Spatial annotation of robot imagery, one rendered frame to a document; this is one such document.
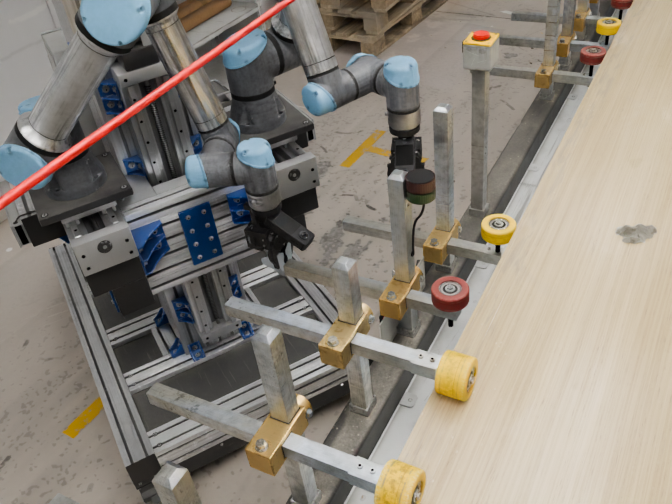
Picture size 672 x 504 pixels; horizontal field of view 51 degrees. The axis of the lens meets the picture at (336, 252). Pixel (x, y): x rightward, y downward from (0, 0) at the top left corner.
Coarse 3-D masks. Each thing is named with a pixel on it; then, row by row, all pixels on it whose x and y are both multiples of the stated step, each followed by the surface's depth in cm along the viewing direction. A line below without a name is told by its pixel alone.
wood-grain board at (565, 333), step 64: (640, 0) 260; (640, 64) 220; (576, 128) 195; (640, 128) 191; (576, 192) 172; (640, 192) 169; (512, 256) 156; (576, 256) 153; (640, 256) 151; (512, 320) 140; (576, 320) 139; (640, 320) 137; (512, 384) 128; (576, 384) 126; (640, 384) 125; (448, 448) 119; (512, 448) 118; (576, 448) 116; (640, 448) 115
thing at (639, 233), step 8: (640, 224) 158; (616, 232) 158; (624, 232) 157; (632, 232) 156; (640, 232) 155; (648, 232) 155; (656, 232) 156; (624, 240) 155; (632, 240) 154; (640, 240) 154
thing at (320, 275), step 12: (288, 264) 169; (300, 264) 168; (312, 264) 168; (300, 276) 168; (312, 276) 166; (324, 276) 164; (360, 288) 160; (372, 288) 159; (384, 288) 158; (408, 300) 155; (420, 300) 154; (432, 312) 154; (444, 312) 152; (456, 312) 150
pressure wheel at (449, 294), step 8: (440, 280) 151; (448, 280) 151; (456, 280) 151; (432, 288) 150; (440, 288) 150; (448, 288) 148; (456, 288) 149; (464, 288) 148; (432, 296) 149; (440, 296) 147; (448, 296) 147; (456, 296) 147; (464, 296) 147; (440, 304) 148; (448, 304) 147; (456, 304) 147; (464, 304) 148; (448, 320) 155
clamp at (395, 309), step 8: (416, 272) 160; (392, 280) 158; (416, 280) 159; (392, 288) 156; (400, 288) 156; (408, 288) 156; (416, 288) 160; (384, 296) 155; (400, 296) 154; (384, 304) 154; (392, 304) 153; (400, 304) 153; (384, 312) 156; (392, 312) 155; (400, 312) 154
